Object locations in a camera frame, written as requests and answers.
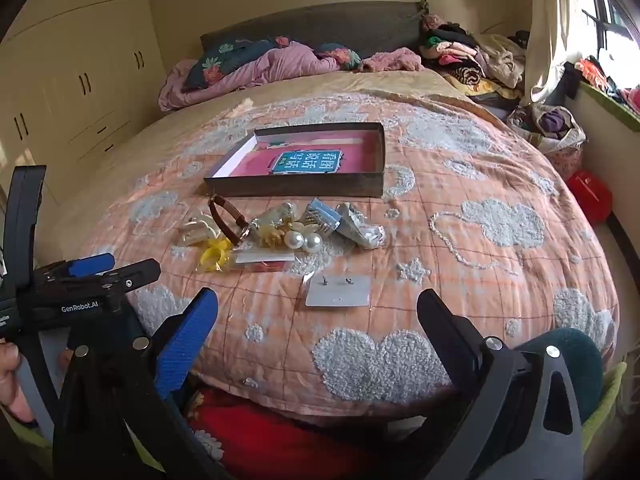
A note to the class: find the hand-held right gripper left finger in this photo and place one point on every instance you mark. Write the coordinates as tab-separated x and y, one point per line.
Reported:
186	340

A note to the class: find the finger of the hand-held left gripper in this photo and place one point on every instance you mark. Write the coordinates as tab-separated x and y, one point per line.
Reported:
135	272
90	265

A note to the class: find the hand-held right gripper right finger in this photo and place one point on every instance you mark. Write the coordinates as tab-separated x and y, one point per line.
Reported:
445	325

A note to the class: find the cream hair claw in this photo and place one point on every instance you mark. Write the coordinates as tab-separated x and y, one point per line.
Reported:
195	230

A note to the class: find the white stud earring card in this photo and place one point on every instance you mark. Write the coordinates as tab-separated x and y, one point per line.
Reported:
340	297

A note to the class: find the small clear plastic bag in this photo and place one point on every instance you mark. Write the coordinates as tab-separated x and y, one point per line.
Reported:
260	258

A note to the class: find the plastic bag of beads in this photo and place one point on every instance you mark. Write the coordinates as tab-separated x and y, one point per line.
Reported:
360	230

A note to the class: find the large pearl earring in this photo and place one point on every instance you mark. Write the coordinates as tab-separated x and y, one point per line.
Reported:
295	240
313	242

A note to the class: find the shallow cardboard box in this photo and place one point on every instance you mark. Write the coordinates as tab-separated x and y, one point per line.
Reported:
300	187

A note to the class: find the person's left forearm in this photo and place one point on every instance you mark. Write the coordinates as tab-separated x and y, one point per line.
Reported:
25	431

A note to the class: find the person's left hand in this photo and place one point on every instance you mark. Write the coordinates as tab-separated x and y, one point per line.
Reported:
7	375

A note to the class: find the yellow flower hair clip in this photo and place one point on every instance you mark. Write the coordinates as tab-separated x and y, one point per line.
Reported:
270	238

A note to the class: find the red cloth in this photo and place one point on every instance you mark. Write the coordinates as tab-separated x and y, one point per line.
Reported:
280	440

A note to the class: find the teal cushion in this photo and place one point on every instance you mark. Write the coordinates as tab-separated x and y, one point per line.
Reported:
580	360

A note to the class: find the cream wardrobe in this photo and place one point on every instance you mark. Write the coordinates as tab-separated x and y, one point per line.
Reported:
75	85

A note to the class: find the green cloth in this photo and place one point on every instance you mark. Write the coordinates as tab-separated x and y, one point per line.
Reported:
607	405

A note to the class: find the pink printed book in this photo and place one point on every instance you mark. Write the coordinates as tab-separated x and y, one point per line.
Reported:
360	160

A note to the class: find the red container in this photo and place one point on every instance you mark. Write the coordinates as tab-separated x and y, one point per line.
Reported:
590	197

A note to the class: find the bag of clothes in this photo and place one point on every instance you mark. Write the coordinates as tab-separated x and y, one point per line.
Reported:
550	130

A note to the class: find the purple quilt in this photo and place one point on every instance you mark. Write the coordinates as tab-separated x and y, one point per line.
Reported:
280	62

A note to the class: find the pile of clothes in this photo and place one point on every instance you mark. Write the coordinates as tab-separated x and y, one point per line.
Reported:
470	60

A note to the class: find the beige bed sheet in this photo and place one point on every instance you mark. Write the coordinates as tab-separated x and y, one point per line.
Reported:
325	82

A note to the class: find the pink fluffy garment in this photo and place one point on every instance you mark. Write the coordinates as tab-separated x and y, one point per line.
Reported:
395	60

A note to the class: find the green window seat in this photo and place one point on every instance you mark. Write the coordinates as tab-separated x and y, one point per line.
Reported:
615	105

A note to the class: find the cream curtain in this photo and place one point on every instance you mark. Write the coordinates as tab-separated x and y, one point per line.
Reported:
550	35

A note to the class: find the grey padded headboard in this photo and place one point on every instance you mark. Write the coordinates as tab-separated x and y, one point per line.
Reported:
325	25

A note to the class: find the window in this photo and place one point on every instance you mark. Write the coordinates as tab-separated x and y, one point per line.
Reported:
610	5

